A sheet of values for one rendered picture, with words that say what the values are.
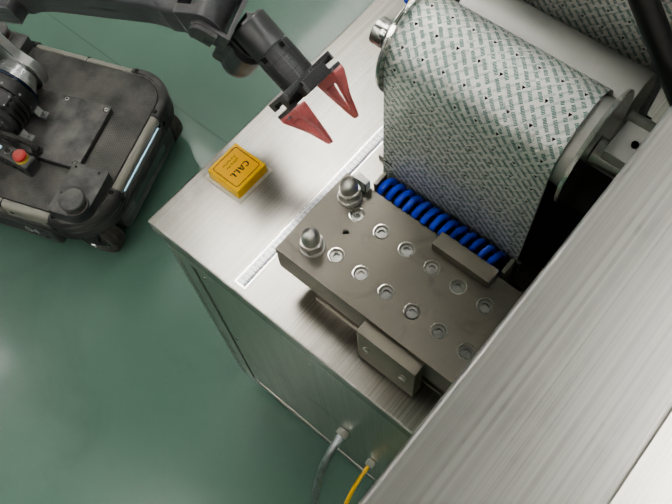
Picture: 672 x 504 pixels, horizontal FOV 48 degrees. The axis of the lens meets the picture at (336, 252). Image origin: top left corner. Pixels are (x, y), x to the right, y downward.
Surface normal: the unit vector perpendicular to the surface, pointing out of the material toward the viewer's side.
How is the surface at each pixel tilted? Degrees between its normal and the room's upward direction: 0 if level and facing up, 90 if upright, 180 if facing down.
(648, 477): 0
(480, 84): 42
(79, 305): 0
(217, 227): 0
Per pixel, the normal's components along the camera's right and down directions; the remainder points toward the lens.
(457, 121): -0.64, 0.71
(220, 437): -0.05, -0.43
